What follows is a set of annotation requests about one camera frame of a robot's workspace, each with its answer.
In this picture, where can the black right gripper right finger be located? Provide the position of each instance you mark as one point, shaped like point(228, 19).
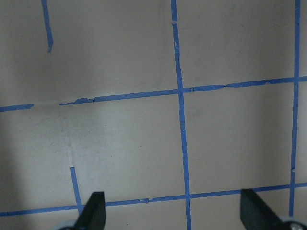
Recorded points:
point(255, 214)

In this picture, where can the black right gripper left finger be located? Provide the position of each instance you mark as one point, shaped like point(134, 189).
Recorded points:
point(93, 216)

